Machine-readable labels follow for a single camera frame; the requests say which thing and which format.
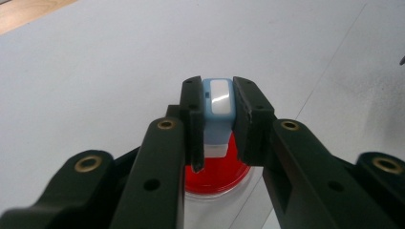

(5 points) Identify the wooden table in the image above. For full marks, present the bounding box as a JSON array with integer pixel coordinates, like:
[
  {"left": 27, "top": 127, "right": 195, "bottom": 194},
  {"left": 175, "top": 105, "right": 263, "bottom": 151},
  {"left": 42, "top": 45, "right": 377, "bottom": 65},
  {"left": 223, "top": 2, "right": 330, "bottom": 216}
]
[{"left": 0, "top": 0, "right": 77, "bottom": 36}]

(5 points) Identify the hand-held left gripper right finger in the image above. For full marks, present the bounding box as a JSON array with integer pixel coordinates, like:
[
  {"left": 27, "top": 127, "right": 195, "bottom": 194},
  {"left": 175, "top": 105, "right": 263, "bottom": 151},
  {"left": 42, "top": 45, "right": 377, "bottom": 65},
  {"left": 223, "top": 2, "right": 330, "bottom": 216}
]
[{"left": 232, "top": 75, "right": 399, "bottom": 229}]

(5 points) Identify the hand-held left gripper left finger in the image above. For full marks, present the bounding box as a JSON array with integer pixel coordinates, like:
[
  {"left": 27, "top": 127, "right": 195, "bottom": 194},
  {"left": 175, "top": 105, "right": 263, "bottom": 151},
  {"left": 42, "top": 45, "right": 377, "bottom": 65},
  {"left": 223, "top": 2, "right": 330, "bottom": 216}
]
[{"left": 109, "top": 75, "right": 204, "bottom": 229}]

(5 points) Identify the round red ink pad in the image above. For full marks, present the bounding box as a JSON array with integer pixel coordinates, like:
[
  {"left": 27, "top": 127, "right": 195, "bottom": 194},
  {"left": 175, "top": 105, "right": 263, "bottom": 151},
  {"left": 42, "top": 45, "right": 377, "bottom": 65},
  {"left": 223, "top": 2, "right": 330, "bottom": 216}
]
[{"left": 184, "top": 133, "right": 256, "bottom": 201}]

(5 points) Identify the blue stamp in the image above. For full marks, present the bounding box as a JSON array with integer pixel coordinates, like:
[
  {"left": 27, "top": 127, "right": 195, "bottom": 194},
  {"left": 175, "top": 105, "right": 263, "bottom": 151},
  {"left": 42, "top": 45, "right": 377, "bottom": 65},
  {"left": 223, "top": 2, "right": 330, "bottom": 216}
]
[{"left": 201, "top": 77, "right": 237, "bottom": 158}]

